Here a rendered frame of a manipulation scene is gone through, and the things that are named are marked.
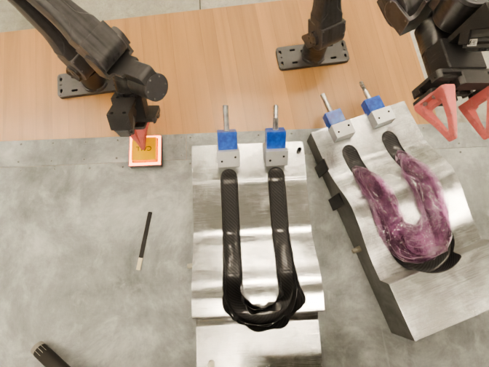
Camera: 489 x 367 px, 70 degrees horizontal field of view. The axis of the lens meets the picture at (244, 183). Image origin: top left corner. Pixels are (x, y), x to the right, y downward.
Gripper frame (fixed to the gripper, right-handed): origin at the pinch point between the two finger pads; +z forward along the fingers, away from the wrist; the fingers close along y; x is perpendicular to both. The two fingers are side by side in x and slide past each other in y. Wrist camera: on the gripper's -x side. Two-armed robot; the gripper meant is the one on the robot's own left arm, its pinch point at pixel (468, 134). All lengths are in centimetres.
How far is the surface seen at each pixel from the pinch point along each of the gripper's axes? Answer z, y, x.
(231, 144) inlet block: -12.7, -30.3, 29.4
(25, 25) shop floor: -134, -114, 135
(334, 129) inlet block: -15.5, -4.6, 30.1
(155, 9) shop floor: -137, -44, 123
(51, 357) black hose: 26, -71, 47
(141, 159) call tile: -16, -50, 43
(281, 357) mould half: 32, -24, 37
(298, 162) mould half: -8.3, -14.6, 31.2
